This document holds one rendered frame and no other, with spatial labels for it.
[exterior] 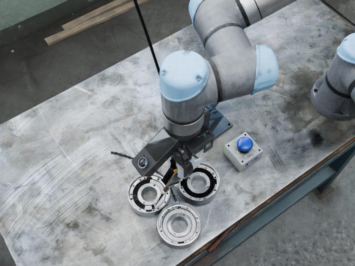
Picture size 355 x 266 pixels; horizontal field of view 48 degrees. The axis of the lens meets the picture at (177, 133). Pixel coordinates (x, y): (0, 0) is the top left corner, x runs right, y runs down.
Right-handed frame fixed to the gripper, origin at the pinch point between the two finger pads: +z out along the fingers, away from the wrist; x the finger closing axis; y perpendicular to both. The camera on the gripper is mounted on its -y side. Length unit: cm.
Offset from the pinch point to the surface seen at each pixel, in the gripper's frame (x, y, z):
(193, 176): 0.1, 5.4, 10.2
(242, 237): -11, 21, 69
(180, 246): -11.9, -7.9, 9.4
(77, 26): 145, 36, 91
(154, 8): 130, 82, 93
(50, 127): 37.3, -15.8, 13.2
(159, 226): -4.9, -8.8, 10.7
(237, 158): -3.4, 17.0, 8.6
